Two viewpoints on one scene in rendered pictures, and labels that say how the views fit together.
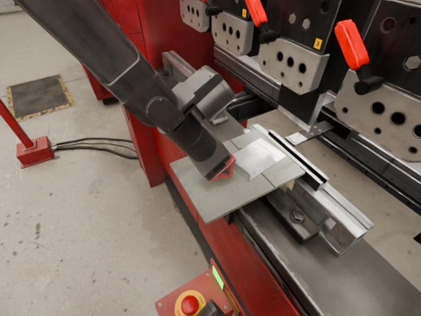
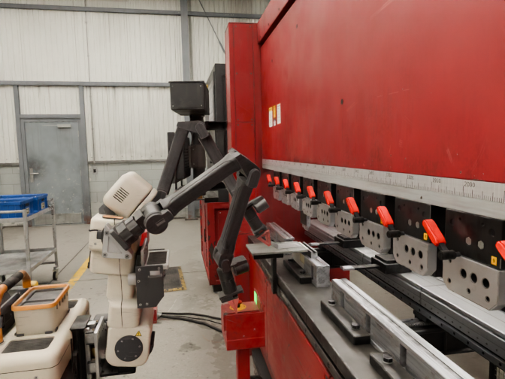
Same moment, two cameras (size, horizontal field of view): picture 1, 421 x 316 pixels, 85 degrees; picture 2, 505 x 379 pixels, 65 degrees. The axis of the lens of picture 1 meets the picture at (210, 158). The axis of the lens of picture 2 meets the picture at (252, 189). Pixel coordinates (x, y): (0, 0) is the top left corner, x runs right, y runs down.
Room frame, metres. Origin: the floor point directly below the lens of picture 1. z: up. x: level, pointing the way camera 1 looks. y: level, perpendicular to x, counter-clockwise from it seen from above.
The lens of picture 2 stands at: (-1.44, -0.60, 1.47)
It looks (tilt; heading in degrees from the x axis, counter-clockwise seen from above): 6 degrees down; 20
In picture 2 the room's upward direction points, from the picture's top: 1 degrees counter-clockwise
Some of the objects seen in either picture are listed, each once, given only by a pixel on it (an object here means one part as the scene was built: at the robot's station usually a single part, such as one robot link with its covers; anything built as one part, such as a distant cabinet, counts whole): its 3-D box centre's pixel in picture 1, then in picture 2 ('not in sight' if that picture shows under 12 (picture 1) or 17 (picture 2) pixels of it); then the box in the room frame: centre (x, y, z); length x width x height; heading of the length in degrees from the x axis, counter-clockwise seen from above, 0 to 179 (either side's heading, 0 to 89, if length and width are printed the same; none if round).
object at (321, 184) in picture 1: (291, 157); (307, 250); (0.41, -0.21, 0.99); 0.20 x 0.03 x 0.03; 30
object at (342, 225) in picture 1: (292, 179); (309, 263); (0.39, -0.22, 0.92); 0.39 x 0.06 x 0.10; 30
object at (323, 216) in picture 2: not in sight; (333, 202); (0.11, -0.37, 1.26); 0.15 x 0.09 x 0.17; 30
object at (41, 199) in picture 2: not in sight; (19, 204); (1.79, 3.31, 0.92); 0.50 x 0.36 x 0.18; 121
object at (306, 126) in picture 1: (297, 102); (305, 219); (0.44, -0.19, 1.13); 0.10 x 0.02 x 0.10; 30
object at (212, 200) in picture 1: (235, 168); (275, 247); (0.36, -0.06, 1.00); 0.26 x 0.18 x 0.01; 120
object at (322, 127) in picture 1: (326, 124); (334, 241); (0.51, -0.32, 1.01); 0.26 x 0.12 x 0.05; 120
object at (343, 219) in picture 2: not in sight; (355, 210); (-0.06, -0.47, 1.26); 0.15 x 0.09 x 0.17; 30
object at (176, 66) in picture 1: (191, 83); (279, 236); (0.91, 0.08, 0.92); 0.50 x 0.06 x 0.10; 30
